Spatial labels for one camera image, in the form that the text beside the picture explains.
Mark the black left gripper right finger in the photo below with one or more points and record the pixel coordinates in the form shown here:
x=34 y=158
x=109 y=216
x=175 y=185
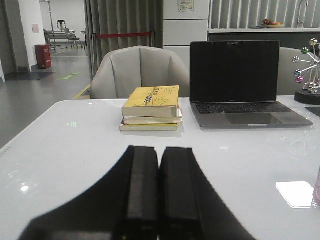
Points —
x=190 y=208

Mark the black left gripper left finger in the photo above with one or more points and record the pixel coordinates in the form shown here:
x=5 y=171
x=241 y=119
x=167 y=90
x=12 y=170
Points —
x=122 y=205

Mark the pink mesh pen holder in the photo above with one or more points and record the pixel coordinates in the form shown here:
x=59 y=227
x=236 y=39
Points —
x=316 y=193

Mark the middle book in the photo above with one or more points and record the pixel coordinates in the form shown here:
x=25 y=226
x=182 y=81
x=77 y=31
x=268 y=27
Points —
x=146 y=120

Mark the top yellow book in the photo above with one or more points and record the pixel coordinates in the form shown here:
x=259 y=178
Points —
x=154 y=101

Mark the grey open laptop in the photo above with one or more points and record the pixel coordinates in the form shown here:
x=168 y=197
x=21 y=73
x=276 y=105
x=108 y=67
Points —
x=234 y=83

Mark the grey armchair left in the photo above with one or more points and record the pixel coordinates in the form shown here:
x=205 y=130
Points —
x=122 y=71

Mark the black mouse pad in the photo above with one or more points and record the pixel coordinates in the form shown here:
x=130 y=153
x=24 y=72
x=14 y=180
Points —
x=314 y=109

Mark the ferris wheel desk toy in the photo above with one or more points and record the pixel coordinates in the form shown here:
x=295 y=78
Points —
x=310 y=76

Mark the red barrier tape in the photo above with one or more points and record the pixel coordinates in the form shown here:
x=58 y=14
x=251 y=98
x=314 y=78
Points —
x=124 y=35

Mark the red box on floor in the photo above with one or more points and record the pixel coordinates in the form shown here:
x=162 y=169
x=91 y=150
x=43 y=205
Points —
x=43 y=56

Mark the white cabinet column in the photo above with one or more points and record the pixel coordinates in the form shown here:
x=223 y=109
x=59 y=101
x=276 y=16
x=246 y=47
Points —
x=184 y=22

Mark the fruit bowl on counter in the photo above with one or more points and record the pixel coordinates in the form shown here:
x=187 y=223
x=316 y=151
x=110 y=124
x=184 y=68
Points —
x=271 y=24

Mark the chrome kitchen faucet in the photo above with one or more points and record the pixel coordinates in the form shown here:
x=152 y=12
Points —
x=303 y=5

